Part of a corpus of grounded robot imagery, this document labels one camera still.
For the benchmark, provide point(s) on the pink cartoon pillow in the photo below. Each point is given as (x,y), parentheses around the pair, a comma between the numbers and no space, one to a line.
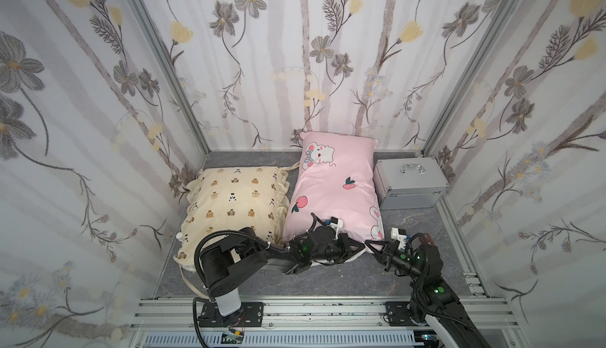
(335,180)

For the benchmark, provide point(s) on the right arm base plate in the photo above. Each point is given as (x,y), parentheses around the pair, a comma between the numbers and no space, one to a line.
(404,314)

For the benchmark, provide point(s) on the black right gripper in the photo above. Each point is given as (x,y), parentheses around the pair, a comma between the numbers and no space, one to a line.
(387,253)

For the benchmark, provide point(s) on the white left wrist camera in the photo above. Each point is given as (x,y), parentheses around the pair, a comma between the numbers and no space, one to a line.
(336,224)

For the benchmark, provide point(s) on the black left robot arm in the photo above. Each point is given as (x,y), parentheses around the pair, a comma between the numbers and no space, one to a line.
(226,259)

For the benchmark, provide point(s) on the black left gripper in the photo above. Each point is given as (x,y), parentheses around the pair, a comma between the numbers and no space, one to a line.
(342,246)

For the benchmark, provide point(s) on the silver aluminium case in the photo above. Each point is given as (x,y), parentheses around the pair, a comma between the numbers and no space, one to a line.
(409,183)

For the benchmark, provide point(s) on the brown small block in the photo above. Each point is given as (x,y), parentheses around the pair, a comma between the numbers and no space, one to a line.
(425,241)

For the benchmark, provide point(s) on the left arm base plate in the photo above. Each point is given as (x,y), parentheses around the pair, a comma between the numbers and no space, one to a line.
(250,314)

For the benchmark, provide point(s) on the cream bear print pillow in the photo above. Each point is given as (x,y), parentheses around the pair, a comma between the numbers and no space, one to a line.
(232,198)

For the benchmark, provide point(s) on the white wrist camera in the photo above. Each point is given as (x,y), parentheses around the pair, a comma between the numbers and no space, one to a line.
(400,236)
(336,224)

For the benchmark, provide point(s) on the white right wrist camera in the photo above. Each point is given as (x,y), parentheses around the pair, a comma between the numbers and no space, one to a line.
(400,236)

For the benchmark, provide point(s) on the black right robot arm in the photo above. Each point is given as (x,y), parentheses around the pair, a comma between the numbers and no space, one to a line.
(432,301)

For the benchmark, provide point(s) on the aluminium mounting rail frame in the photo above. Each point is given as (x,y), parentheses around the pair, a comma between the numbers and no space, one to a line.
(287,322)

